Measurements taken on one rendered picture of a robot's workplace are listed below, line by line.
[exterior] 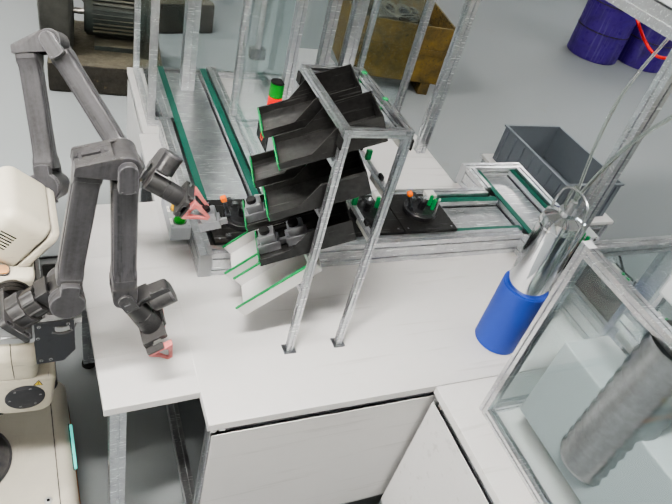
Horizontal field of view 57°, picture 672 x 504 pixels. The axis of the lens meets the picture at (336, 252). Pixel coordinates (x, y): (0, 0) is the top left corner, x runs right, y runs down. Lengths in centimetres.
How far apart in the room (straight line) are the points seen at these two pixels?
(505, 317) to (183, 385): 105
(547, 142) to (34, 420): 319
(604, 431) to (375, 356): 75
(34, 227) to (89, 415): 140
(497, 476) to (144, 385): 104
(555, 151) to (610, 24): 455
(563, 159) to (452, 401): 236
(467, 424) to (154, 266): 115
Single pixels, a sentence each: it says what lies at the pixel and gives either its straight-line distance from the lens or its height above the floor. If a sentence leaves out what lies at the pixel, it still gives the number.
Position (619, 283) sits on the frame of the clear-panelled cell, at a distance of 158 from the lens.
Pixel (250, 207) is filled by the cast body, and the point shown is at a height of 125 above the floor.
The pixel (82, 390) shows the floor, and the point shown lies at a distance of 295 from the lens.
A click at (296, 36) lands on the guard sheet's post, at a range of 216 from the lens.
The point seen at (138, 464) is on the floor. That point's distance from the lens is 273.
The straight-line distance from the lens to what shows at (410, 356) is 211.
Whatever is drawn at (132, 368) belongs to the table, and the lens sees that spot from 191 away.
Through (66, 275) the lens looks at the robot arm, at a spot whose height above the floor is 131.
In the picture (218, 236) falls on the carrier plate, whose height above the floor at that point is 97.
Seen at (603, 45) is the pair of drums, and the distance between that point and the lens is 864.
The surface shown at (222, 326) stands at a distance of 203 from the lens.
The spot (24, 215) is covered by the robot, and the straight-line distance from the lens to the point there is 160.
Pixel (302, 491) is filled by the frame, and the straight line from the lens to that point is 234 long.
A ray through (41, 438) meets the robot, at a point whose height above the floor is 28.
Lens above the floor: 235
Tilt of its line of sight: 39 degrees down
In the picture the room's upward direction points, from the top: 17 degrees clockwise
